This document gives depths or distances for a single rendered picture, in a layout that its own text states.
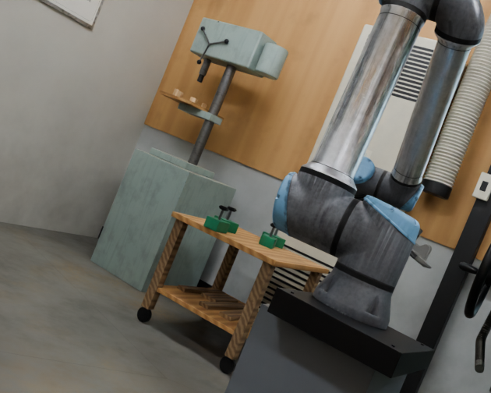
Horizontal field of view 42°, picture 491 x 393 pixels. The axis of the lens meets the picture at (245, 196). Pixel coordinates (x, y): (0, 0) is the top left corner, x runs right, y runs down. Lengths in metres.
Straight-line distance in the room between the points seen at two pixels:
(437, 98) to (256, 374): 0.84
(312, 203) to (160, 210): 2.08
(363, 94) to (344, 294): 0.48
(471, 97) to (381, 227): 2.00
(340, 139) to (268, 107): 2.45
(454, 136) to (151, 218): 1.66
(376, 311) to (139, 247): 2.25
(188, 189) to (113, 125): 1.00
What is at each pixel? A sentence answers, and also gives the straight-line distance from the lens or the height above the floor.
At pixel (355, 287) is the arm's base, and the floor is 0.67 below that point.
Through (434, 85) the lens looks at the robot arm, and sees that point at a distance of 1.72.
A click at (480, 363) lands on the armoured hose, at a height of 0.57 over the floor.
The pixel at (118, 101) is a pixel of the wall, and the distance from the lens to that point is 4.27.
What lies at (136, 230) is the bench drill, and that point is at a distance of 3.60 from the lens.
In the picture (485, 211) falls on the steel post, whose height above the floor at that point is 1.09.
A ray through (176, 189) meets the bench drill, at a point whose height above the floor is 0.59.
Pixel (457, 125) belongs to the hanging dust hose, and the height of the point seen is 1.44.
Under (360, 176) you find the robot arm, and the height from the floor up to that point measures 0.93.
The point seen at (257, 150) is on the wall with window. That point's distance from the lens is 3.94.
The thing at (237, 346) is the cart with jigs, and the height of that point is 0.13.
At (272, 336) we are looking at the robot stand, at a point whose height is 0.49.
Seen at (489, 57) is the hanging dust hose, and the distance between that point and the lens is 3.47.
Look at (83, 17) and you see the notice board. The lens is 3.92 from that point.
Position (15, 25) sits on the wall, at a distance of 3.68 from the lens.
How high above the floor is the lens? 0.81
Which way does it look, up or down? 2 degrees down
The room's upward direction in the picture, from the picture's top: 22 degrees clockwise
